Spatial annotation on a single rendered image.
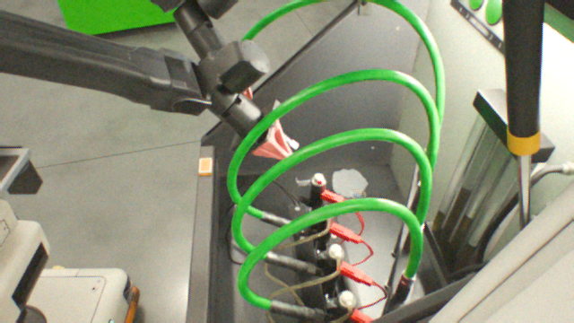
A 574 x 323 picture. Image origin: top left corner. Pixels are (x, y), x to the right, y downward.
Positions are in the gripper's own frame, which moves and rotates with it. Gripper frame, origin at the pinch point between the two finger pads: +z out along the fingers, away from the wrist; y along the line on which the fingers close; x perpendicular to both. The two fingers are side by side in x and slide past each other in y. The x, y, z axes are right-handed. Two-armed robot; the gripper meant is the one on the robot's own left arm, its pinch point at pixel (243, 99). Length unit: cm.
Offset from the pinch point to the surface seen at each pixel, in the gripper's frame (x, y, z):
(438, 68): -30.7, 7.0, 14.1
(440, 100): -28.1, 8.7, 18.8
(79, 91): 228, 101, -101
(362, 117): 1.3, 37.2, 17.2
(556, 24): -45.9, 2.9, 16.4
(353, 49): -9.9, 29.9, 2.0
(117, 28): 238, 173, -151
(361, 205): -26.6, -22.6, 20.7
